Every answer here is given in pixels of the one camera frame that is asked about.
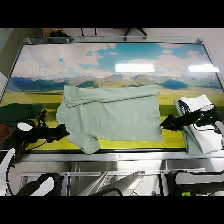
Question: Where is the silver frame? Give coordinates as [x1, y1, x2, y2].
[0, 35, 224, 197]

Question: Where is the black office chair base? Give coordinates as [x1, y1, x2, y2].
[122, 28, 149, 42]

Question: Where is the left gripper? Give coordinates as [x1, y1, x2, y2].
[48, 123, 71, 143]

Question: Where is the dark green garment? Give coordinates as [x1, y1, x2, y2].
[0, 102, 45, 127]

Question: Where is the pale green T-shirt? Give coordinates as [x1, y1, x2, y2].
[55, 84, 165, 156]

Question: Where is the black cable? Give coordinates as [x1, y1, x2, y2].
[4, 156, 18, 197]

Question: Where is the white garment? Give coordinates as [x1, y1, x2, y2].
[178, 94, 224, 155]

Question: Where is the grey green garment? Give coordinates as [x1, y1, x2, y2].
[183, 125, 202, 155]

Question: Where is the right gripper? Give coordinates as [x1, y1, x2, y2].
[168, 114, 189, 132]

